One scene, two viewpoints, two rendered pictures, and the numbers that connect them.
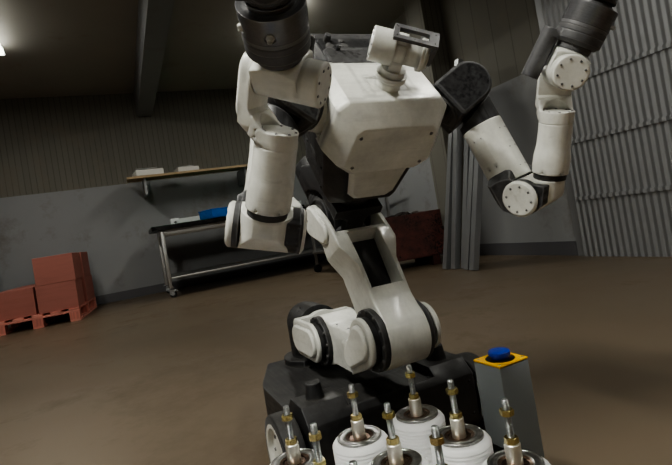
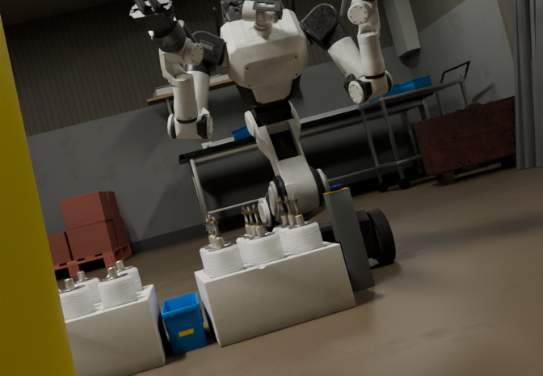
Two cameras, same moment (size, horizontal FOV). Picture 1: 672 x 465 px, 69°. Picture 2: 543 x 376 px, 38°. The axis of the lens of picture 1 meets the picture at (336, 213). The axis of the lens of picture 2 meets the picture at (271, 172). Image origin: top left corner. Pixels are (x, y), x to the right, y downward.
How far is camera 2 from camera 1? 1.66 m
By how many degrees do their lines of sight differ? 16
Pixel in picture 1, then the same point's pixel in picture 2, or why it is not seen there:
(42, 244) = (66, 187)
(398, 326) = (292, 183)
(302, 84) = (185, 57)
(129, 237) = (158, 171)
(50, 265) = (78, 206)
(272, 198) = (184, 111)
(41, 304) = (74, 249)
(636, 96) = not seen: outside the picture
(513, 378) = (338, 200)
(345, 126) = (236, 62)
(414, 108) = (279, 44)
